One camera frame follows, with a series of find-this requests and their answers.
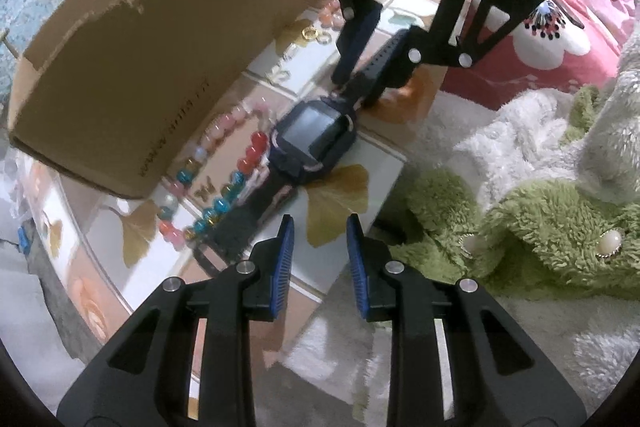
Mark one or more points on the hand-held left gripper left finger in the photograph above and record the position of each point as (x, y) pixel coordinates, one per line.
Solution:
(284, 257)

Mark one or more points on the white fluffy blanket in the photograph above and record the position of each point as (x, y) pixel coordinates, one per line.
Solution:
(520, 137)

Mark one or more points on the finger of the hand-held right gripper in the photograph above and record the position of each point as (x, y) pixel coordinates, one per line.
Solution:
(385, 62)
(357, 42)

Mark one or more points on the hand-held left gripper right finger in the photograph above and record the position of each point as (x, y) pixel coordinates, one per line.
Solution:
(356, 267)

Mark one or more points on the brown cardboard box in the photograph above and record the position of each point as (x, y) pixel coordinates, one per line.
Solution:
(150, 57)

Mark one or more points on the dark blue smartwatch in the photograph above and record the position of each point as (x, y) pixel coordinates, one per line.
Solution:
(312, 134)

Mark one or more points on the pink floral blanket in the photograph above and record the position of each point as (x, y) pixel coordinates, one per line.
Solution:
(590, 32)

